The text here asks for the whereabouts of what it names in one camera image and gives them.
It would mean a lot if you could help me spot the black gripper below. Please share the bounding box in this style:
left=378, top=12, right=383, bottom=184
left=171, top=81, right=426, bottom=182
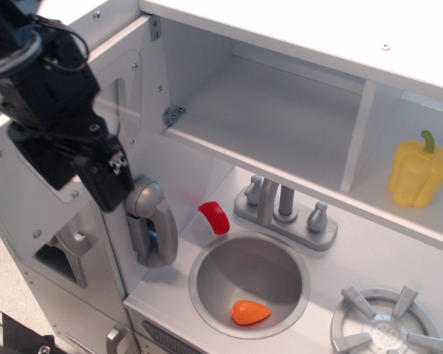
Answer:
left=0, top=35, right=134, bottom=212

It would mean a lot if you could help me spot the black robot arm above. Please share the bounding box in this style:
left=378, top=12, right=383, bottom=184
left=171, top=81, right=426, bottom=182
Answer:
left=0, top=1, right=134, bottom=212

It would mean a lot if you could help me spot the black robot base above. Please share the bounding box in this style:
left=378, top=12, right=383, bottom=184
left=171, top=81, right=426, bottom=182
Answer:
left=0, top=311, right=65, bottom=354

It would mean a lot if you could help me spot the grey toy telephone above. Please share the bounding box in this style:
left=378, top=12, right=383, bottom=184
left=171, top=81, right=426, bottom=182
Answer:
left=125, top=177, right=178, bottom=268

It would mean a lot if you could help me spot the grey ice dispenser panel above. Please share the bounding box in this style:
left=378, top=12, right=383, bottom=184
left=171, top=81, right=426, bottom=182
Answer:
left=33, top=243, right=86, bottom=288

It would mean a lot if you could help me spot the red toy pepper slice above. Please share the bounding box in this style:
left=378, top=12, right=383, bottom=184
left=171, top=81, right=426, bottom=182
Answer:
left=198, top=201, right=230, bottom=236

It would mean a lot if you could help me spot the grey toy faucet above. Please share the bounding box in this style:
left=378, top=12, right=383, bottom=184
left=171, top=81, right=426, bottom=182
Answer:
left=234, top=175, right=338, bottom=251

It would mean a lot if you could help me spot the round metal sink bowl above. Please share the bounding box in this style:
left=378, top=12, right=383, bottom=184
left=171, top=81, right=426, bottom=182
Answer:
left=188, top=232, right=311, bottom=339

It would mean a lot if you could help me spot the white toy kitchen unit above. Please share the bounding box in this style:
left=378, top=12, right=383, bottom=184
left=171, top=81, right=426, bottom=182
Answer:
left=0, top=1, right=443, bottom=353

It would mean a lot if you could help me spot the grey oven control panel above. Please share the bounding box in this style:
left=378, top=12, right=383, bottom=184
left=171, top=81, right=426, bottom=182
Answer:
left=142, top=320, right=202, bottom=354

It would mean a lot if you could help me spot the orange toy carrot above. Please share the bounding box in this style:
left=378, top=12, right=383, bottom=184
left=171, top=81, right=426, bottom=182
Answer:
left=230, top=299, right=272, bottom=325

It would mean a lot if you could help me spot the grey stove burner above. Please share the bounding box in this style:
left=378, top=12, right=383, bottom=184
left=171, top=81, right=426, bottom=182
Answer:
left=330, top=285, right=443, bottom=353

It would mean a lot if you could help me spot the yellow toy bell pepper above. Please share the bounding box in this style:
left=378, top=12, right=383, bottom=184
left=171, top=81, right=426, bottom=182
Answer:
left=388, top=130, right=443, bottom=208

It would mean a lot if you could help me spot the grey fridge door handle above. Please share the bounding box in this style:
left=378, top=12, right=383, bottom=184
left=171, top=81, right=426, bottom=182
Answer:
left=48, top=224, right=91, bottom=257

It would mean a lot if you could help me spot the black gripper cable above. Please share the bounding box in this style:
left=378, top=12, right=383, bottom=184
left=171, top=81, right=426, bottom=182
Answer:
left=27, top=14, right=90, bottom=73

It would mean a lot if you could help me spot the grey lower door handle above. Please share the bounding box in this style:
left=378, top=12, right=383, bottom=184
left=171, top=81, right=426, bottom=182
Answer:
left=106, top=327, right=134, bottom=354

